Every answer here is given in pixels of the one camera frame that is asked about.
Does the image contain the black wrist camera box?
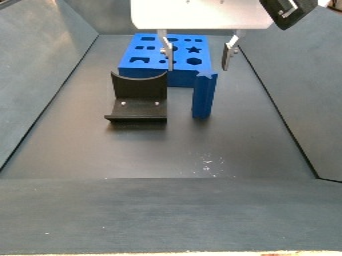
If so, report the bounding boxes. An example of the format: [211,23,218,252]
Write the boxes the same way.
[259,0,318,30]

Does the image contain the black curved holder stand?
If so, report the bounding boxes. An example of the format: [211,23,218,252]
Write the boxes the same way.
[104,72,167,122]

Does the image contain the blue star prism block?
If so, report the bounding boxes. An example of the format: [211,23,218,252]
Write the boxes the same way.
[191,70,218,119]

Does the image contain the blue foam shape board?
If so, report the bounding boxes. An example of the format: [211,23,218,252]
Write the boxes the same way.
[118,33,211,88]

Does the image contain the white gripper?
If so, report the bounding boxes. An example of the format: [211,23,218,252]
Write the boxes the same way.
[131,0,273,71]

